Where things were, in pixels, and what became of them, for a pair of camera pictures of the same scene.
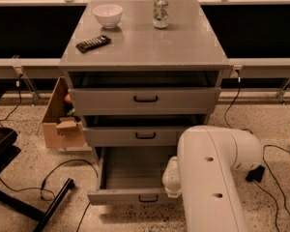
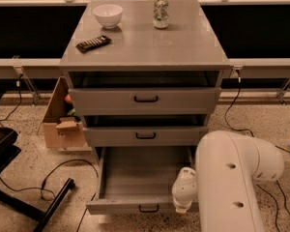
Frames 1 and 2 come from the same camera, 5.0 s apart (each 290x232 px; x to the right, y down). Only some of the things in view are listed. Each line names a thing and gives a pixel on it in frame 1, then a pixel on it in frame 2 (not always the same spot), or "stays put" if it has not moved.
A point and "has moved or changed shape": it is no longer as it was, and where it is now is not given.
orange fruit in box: [67, 98] stays put
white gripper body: [170, 179] → [184, 188]
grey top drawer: [142, 101] stays put
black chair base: [3, 151] stays put
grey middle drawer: [134, 136] stays put
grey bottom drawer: [130, 175] has moved or changed shape
